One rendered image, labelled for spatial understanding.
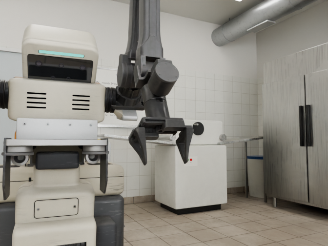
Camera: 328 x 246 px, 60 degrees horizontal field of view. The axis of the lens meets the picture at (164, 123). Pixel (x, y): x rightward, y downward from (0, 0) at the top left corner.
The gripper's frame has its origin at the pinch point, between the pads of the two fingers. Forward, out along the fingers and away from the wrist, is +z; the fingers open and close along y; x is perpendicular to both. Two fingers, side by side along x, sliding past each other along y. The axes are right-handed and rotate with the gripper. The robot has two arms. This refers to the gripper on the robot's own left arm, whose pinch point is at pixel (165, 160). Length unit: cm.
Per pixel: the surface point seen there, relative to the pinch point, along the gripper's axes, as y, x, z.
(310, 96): 265, 144, -133
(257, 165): 292, 299, -107
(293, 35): 350, 180, -287
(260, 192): 297, 317, -67
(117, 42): 69, 249, -289
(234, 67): 288, 269, -286
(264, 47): 345, 237, -313
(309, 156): 265, 178, -71
